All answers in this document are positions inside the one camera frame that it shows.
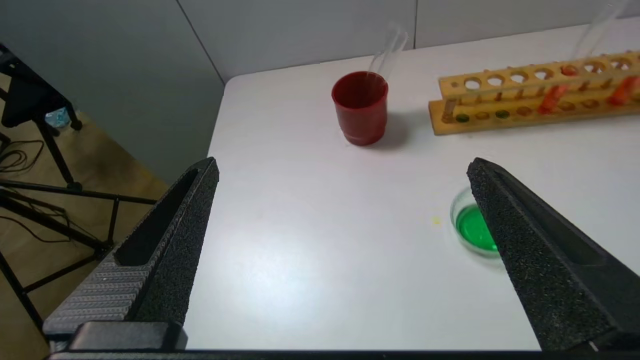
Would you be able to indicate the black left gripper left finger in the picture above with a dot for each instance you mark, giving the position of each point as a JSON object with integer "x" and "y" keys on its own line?
{"x": 165, "y": 250}

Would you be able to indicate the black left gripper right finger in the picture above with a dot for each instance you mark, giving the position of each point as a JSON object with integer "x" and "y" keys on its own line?
{"x": 545, "y": 260}

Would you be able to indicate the blue pigment test tube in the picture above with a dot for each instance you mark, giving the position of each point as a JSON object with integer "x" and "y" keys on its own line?
{"x": 382, "y": 52}

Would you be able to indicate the clear glass beaker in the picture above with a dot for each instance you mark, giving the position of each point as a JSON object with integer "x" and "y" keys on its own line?
{"x": 475, "y": 230}

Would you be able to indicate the wooden test tube rack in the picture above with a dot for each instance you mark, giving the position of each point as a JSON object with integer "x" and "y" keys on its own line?
{"x": 530, "y": 102}

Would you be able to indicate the orange pigment test tube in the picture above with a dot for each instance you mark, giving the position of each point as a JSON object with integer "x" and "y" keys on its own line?
{"x": 625, "y": 91}
{"x": 552, "y": 99}

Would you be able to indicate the black tripod stand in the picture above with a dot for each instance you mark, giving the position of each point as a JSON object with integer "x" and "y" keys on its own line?
{"x": 55, "y": 150}

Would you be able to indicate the pale blue crumpled item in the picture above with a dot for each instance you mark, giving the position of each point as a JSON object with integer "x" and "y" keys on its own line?
{"x": 57, "y": 117}

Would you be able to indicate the dark red plastic cup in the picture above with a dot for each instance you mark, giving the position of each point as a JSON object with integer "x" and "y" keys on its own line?
{"x": 361, "y": 112}

